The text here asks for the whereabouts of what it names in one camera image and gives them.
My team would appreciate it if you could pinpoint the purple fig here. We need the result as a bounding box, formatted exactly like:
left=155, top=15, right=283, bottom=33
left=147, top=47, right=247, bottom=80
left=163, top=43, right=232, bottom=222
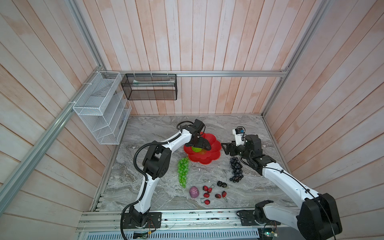
left=189, top=186, right=200, bottom=199

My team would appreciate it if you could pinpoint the green bumpy round fruit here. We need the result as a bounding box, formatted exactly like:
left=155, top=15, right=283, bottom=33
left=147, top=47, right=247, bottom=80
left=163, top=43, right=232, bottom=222
left=191, top=147, right=203, bottom=153

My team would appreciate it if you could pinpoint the red cherry pair upper left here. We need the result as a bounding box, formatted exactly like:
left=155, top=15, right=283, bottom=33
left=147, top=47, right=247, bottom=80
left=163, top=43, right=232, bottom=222
left=203, top=185, right=215, bottom=193

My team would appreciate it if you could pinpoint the red flower-shaped fruit bowl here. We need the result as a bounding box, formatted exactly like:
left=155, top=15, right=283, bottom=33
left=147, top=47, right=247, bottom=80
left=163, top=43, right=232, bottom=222
left=184, top=133, right=222, bottom=165

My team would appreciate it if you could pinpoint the black grape bunch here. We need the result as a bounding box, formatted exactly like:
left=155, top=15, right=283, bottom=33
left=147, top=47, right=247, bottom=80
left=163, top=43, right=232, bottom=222
left=230, top=157, right=244, bottom=183

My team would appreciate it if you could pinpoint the white slotted cable duct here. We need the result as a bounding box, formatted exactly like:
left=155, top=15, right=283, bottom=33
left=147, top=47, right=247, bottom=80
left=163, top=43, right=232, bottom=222
left=84, top=228, right=261, bottom=240

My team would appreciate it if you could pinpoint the black wire mesh basket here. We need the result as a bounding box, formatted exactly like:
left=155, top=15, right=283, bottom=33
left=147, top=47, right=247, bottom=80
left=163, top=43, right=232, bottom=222
left=121, top=73, right=178, bottom=101

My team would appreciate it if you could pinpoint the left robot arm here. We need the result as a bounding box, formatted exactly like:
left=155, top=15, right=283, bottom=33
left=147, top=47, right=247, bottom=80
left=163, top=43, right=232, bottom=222
left=122, top=119, right=212, bottom=227

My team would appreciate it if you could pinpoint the red cherry right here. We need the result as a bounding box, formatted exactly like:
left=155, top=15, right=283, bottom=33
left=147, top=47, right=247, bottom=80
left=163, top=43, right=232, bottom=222
left=221, top=191, right=228, bottom=202

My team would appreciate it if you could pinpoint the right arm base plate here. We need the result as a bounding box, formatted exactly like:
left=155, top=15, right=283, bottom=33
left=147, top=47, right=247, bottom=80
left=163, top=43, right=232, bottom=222
left=236, top=209, right=281, bottom=226

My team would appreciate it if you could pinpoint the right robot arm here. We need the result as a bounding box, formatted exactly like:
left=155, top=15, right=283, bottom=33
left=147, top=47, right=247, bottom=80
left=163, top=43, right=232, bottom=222
left=222, top=134, right=343, bottom=240

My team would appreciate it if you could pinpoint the dark blackberry pair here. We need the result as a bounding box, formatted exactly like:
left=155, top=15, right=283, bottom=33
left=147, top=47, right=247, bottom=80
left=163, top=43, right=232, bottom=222
left=217, top=181, right=228, bottom=188

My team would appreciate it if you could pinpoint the green circuit board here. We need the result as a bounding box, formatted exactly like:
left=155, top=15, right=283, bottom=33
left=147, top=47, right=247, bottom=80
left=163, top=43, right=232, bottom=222
left=133, top=231, right=152, bottom=240

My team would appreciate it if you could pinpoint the black corrugated cable hose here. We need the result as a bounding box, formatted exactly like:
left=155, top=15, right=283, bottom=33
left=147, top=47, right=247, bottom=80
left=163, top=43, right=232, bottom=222
left=119, top=120, right=194, bottom=240

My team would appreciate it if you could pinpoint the red cherry bottom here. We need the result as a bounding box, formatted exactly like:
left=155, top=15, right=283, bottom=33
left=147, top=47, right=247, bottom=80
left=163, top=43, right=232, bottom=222
left=201, top=199, right=211, bottom=205

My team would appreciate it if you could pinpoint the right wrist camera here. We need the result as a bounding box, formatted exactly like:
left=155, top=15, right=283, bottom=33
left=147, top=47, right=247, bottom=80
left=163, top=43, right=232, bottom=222
left=233, top=126, right=246, bottom=147

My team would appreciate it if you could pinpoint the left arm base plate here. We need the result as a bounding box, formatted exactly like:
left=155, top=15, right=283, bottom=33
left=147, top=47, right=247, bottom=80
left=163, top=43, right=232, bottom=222
left=120, top=212, right=162, bottom=230

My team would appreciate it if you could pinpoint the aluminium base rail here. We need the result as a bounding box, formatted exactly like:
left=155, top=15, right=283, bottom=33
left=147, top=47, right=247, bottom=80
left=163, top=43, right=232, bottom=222
left=75, top=206, right=325, bottom=233

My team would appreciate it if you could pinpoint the green grape bunch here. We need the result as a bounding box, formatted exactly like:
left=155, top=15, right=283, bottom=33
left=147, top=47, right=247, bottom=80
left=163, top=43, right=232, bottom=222
left=178, top=158, right=190, bottom=189

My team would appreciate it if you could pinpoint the white wire mesh shelf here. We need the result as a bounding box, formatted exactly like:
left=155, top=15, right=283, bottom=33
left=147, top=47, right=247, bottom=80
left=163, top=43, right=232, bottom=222
left=73, top=71, right=132, bottom=145

